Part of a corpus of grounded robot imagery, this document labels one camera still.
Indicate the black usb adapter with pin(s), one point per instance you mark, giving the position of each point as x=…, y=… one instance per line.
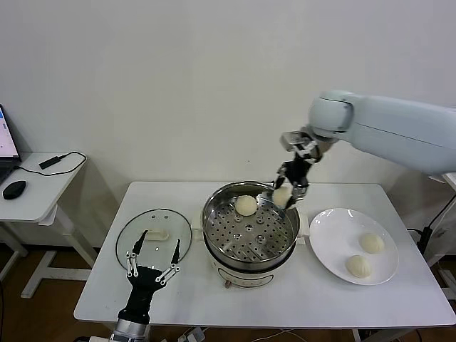
x=51, y=162

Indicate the black laptop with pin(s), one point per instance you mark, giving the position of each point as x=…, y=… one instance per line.
x=7, y=142

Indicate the glass pot lid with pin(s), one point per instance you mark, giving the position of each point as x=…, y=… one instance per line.
x=160, y=221

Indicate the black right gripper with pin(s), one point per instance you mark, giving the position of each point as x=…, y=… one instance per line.
x=299, y=171

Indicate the white steamed baozi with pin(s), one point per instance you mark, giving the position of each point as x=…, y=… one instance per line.
x=246, y=206
x=371, y=243
x=358, y=265
x=282, y=196

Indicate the white equipment stand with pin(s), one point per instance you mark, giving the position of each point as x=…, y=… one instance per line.
x=443, y=253

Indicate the white power strip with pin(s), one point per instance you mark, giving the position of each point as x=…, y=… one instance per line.
x=194, y=335

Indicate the black computer mouse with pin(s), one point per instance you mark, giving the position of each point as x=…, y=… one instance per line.
x=14, y=189

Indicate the white round plate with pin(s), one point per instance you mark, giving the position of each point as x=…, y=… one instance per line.
x=338, y=231

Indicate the perforated steel steamer basket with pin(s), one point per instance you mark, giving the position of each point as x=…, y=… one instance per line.
x=246, y=235

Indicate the white side desk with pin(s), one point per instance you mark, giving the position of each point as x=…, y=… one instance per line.
x=42, y=189

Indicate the steel steamer pot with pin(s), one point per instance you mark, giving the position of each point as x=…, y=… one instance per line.
x=246, y=277

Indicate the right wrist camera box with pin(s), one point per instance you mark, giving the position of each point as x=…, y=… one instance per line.
x=295, y=139

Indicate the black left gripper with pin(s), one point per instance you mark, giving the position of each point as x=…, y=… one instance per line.
x=142, y=285

